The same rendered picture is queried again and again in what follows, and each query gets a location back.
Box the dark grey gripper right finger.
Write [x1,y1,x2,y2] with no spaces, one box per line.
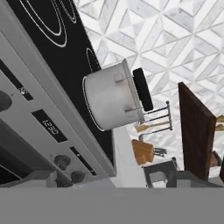
[143,157,224,189]

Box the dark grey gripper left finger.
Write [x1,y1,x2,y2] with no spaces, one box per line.
[5,170,78,189]

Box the dark grey stove knob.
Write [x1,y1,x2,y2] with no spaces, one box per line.
[70,170,87,184]
[53,154,72,172]
[0,90,13,113]

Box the grey stove with black hob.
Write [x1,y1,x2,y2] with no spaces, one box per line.
[0,0,117,188]

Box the wooden knife block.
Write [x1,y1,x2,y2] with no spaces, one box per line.
[130,138,168,166]

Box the brown jar on shelf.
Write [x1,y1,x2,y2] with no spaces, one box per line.
[209,150,223,169]

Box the wooden spatula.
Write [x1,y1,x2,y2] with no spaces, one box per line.
[134,121,170,134]

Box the yellow item on shelf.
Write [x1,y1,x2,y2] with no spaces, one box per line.
[215,115,224,132]

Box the white cooking pot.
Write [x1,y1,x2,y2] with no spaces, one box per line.
[82,62,141,132]

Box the metal wall rail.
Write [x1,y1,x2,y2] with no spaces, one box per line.
[143,100,174,132]

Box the pot lid with black handle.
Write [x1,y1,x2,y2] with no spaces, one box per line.
[114,58,155,123]

